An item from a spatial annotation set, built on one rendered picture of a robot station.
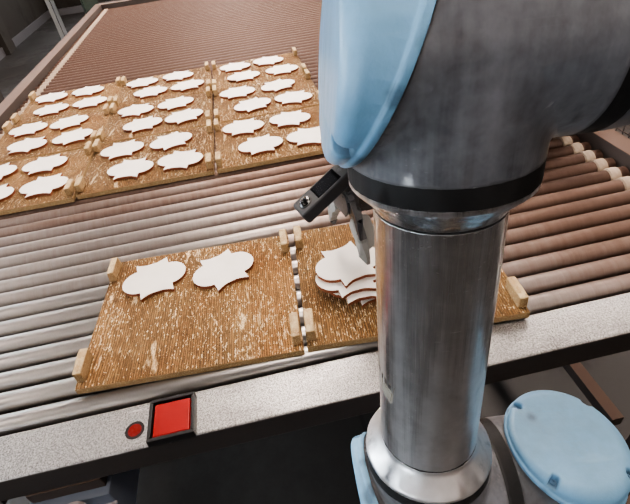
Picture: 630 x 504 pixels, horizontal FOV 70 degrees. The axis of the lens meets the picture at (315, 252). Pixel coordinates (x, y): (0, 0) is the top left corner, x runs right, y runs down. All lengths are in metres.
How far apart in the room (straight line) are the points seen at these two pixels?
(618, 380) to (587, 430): 1.58
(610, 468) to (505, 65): 0.39
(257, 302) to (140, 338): 0.23
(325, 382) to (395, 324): 0.49
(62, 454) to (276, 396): 0.35
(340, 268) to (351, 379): 0.22
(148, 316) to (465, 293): 0.77
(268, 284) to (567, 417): 0.62
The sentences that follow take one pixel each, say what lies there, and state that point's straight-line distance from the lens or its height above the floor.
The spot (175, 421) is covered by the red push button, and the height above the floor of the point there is 0.93.
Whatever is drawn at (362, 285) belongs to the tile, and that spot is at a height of 0.97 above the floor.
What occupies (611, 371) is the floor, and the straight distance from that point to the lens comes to 2.13.
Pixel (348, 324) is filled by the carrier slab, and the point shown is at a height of 0.94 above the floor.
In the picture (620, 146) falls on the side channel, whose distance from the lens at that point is 1.47.
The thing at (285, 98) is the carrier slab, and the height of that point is 0.95.
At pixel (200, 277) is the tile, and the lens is 1.01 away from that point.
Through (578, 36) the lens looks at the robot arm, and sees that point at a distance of 0.24.
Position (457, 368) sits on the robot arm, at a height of 1.31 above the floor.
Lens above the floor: 1.58
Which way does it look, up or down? 39 degrees down
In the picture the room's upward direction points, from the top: 8 degrees counter-clockwise
